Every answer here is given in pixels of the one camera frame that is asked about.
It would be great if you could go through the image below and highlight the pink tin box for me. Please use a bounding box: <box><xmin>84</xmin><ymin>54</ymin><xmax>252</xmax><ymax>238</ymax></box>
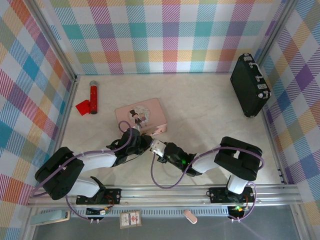
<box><xmin>114</xmin><ymin>97</ymin><xmax>169</xmax><ymax>137</ymax></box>

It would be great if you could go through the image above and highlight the red glitter toy microphone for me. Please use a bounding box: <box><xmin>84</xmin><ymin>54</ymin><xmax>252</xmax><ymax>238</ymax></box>
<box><xmin>89</xmin><ymin>80</ymin><xmax>99</xmax><ymax>115</ymax></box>

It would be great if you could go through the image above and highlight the red plastic stand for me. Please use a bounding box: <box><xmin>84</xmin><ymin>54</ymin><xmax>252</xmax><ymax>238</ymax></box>
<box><xmin>75</xmin><ymin>99</ymin><xmax>91</xmax><ymax>117</ymax></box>

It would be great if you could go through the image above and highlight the pink eraser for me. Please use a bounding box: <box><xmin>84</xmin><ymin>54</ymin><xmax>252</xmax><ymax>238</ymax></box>
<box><xmin>182</xmin><ymin>209</ymin><xmax>199</xmax><ymax>224</ymax></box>

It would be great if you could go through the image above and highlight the playing card box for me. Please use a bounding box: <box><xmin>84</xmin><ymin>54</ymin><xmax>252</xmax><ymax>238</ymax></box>
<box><xmin>119</xmin><ymin>209</ymin><xmax>142</xmax><ymax>230</ymax></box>

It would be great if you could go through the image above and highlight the black briefcase with silver latches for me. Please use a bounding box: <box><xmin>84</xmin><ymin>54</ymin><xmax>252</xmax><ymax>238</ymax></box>
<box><xmin>229</xmin><ymin>52</ymin><xmax>272</xmax><ymax>118</ymax></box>

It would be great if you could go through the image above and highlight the grey green foot pedal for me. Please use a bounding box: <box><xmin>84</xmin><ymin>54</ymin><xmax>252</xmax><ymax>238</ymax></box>
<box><xmin>29</xmin><ymin>209</ymin><xmax>72</xmax><ymax>226</ymax></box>

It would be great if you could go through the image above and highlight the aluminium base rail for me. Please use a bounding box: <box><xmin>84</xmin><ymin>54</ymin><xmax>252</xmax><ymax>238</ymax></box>
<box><xmin>26</xmin><ymin>184</ymin><xmax>301</xmax><ymax>209</ymax></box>

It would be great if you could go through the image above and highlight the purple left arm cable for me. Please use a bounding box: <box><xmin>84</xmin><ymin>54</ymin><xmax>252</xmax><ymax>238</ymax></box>
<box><xmin>31</xmin><ymin>120</ymin><xmax>137</xmax><ymax>198</ymax></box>

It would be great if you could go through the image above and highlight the slotted grey cable duct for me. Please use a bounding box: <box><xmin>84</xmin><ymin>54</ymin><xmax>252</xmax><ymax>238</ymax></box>
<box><xmin>84</xmin><ymin>206</ymin><xmax>231</xmax><ymax>216</ymax></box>

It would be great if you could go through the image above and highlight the aluminium side rail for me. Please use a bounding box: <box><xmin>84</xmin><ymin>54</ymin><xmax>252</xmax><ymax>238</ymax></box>
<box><xmin>44</xmin><ymin>74</ymin><xmax>79</xmax><ymax>186</ymax></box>
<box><xmin>259</xmin><ymin>107</ymin><xmax>289</xmax><ymax>185</ymax></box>

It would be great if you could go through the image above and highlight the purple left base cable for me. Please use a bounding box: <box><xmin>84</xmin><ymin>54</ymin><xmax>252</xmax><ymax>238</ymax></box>
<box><xmin>65</xmin><ymin>194</ymin><xmax>101</xmax><ymax>223</ymax></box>

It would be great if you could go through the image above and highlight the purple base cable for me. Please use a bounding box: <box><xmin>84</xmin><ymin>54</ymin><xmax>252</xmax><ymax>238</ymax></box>
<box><xmin>65</xmin><ymin>194</ymin><xmax>101</xmax><ymax>223</ymax></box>
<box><xmin>228</xmin><ymin>181</ymin><xmax>258</xmax><ymax>223</ymax></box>

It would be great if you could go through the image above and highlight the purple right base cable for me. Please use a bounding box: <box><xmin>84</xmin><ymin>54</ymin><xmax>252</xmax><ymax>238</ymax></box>
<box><xmin>228</xmin><ymin>181</ymin><xmax>258</xmax><ymax>223</ymax></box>

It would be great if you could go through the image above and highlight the aluminium frame post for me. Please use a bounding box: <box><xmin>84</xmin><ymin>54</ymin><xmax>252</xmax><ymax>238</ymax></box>
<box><xmin>254</xmin><ymin>0</ymin><xmax>300</xmax><ymax>66</ymax></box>
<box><xmin>29</xmin><ymin>0</ymin><xmax>79</xmax><ymax>81</ymax></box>

